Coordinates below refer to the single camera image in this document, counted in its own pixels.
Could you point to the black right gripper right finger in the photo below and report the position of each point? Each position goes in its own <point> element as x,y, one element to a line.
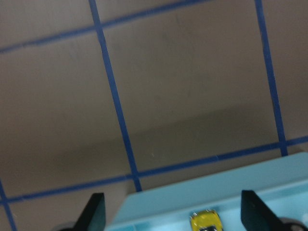
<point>256,216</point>

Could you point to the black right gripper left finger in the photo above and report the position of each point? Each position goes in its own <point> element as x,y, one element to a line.
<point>93,216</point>

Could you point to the yellow toy beetle car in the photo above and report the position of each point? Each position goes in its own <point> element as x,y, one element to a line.
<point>206,220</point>

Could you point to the turquoise plastic bin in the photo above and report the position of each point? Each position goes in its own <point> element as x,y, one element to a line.
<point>281,183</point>

